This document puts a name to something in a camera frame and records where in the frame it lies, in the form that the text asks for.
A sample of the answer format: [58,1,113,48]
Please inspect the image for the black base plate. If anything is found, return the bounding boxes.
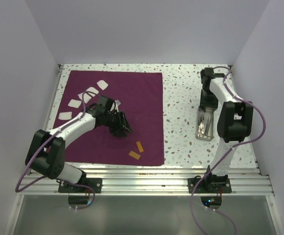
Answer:
[187,172,232,193]
[58,178,103,193]

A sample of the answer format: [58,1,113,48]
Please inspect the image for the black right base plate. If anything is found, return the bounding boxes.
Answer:
[187,172,232,193]

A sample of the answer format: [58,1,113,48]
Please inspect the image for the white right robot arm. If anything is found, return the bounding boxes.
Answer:
[196,68,253,192]

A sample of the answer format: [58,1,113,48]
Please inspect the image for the purple cloth mat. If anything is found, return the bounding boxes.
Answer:
[53,70,164,166]

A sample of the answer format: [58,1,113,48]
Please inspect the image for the white gauze pad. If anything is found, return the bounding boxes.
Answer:
[87,87,99,96]
[78,93,92,103]
[58,112,72,120]
[97,80,109,90]
[68,99,82,109]

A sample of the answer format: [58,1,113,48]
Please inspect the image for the steel instrument tray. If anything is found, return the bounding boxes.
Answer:
[196,106,214,141]

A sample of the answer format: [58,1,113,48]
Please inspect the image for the silver scalpel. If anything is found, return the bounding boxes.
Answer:
[201,110,214,121]

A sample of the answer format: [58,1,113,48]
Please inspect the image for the orange bandage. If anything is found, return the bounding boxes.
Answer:
[136,141,144,153]
[129,151,141,160]

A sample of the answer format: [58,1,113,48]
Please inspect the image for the steel forceps scissors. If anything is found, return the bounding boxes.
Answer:
[197,115,205,138]

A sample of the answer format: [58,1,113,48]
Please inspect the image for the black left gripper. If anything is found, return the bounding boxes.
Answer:
[104,110,133,137]

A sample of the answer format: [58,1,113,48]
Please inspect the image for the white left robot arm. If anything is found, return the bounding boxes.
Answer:
[25,96,133,192]

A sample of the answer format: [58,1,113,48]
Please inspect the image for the aluminium rail frame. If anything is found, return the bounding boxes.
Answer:
[16,64,281,234]

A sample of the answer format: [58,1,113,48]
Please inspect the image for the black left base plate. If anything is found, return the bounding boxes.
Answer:
[58,178,103,193]

